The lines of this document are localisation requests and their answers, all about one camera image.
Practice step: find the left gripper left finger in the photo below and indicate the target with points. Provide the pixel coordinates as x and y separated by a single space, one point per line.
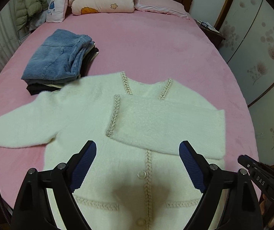
32 209

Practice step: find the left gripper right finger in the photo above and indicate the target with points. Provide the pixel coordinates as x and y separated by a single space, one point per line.
241 209

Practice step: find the white fluffy cardigan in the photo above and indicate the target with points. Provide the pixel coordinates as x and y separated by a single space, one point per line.
137 179

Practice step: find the folded black garment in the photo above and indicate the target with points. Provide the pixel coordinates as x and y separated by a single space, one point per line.
36 88

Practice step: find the floral wardrobe doors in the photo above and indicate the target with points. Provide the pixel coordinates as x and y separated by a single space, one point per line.
248 49

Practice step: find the folded blue jeans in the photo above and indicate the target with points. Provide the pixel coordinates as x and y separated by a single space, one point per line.
59 59

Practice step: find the wooden nightstand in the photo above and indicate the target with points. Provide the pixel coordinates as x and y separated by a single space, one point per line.
214 37

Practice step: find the white curtain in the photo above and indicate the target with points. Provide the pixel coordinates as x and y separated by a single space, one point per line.
9 40

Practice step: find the pink bed sheet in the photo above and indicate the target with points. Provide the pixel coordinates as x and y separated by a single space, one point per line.
150 48

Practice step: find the pink cushion with blue print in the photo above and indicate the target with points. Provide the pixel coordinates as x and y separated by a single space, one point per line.
56 11

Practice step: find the olive puffer jacket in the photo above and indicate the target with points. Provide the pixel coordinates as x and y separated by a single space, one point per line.
25 10

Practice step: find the pink pillow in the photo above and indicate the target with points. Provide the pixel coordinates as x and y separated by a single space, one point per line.
168 7

